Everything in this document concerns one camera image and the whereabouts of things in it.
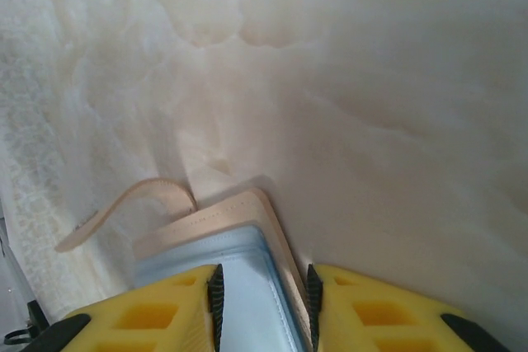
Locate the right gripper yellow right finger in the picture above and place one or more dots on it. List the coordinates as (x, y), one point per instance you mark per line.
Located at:
(379, 319)

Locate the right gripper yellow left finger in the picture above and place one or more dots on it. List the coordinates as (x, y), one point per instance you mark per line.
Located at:
(156, 319)

